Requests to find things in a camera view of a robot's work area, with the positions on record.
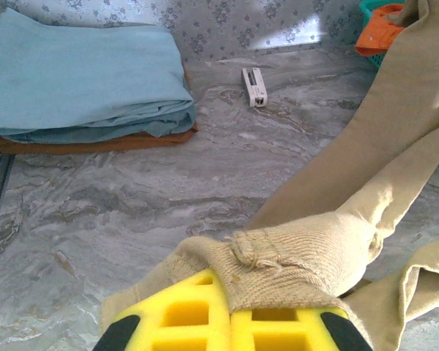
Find small white plastic device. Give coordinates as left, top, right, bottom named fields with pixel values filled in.
left=240, top=67, right=269, bottom=108

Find beige trousers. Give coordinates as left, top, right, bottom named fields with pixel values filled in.
left=100, top=0, right=439, bottom=351

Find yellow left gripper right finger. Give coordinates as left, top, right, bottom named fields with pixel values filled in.
left=230, top=306, right=374, bottom=351

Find teal plastic basket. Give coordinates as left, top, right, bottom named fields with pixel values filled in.
left=358, top=0, right=407, bottom=70

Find brown folded trousers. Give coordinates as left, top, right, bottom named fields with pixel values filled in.
left=0, top=71, right=199, bottom=156

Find orange trousers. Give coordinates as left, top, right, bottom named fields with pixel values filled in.
left=354, top=3, right=407, bottom=58

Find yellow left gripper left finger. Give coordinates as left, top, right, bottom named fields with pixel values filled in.
left=91, top=268, right=232, bottom=351

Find light blue folded trousers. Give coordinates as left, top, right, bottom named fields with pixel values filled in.
left=0, top=7, right=198, bottom=144

